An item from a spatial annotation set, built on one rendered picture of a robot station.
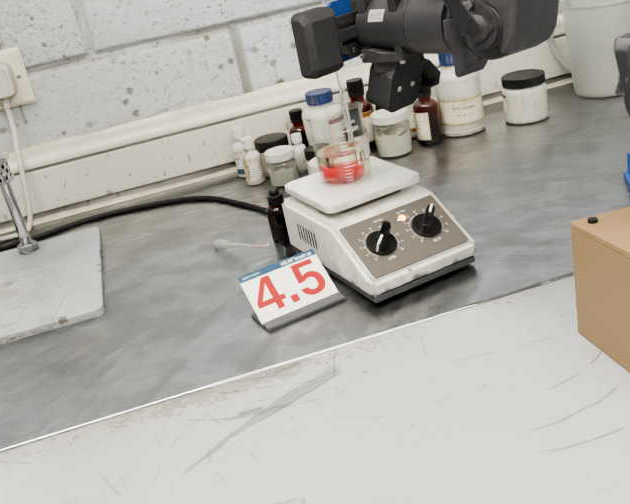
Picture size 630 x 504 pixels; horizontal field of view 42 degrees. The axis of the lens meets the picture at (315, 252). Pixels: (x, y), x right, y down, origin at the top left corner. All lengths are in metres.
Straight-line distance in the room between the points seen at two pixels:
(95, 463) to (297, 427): 0.17
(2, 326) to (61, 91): 0.48
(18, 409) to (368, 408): 0.34
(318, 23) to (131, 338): 0.38
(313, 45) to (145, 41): 0.61
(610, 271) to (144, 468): 0.39
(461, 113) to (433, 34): 0.56
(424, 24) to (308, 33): 0.11
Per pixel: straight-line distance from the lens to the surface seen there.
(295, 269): 0.86
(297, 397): 0.70
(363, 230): 0.85
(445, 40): 0.74
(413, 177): 0.89
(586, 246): 0.68
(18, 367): 0.91
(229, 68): 1.36
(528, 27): 0.70
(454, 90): 1.29
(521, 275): 0.84
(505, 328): 0.75
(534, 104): 1.32
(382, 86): 0.81
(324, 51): 0.78
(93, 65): 1.34
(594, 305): 0.70
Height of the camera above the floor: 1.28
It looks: 23 degrees down
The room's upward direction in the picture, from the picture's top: 12 degrees counter-clockwise
